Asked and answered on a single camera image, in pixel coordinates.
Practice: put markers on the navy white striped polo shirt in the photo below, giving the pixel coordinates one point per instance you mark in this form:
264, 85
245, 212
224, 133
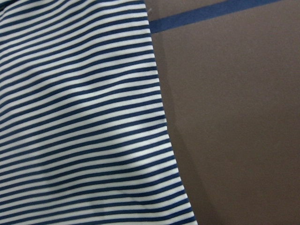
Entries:
83, 133

